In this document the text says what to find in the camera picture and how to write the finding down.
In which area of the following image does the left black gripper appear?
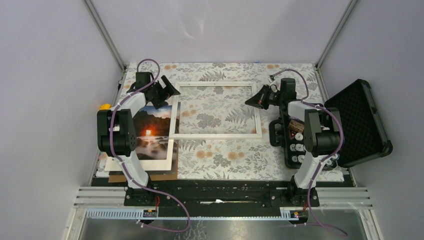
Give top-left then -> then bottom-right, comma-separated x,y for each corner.
147,75 -> 179,109

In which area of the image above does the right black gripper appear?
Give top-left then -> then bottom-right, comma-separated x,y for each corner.
245,84 -> 284,111

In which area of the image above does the sunset photo with white mat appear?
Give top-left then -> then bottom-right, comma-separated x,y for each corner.
104,102 -> 181,172

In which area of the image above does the white picture frame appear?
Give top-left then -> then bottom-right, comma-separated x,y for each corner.
168,81 -> 263,140

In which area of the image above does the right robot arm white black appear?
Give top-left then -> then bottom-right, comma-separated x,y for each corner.
245,78 -> 344,207

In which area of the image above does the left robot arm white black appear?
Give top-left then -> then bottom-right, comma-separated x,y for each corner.
96,72 -> 179,206

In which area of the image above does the brown playing card box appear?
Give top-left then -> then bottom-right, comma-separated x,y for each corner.
288,119 -> 305,134

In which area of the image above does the floral patterned table mat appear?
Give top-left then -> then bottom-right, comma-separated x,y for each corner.
95,62 -> 345,182

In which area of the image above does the yellow blue toy car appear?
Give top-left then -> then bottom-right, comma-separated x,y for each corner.
99,103 -> 112,110

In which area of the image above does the brown backing board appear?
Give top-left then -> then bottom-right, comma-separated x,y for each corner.
104,140 -> 179,183

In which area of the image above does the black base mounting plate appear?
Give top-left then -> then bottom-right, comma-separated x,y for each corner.
124,180 -> 320,217

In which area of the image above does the black foam lined case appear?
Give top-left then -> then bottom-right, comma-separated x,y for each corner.
268,78 -> 394,170

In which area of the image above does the aluminium rail frame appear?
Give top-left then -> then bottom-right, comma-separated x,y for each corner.
74,186 -> 375,221

